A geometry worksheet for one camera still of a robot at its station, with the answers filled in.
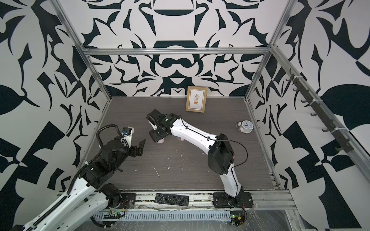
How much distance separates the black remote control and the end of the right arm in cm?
33

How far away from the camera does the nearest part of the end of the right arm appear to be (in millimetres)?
582

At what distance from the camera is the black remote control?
74cm
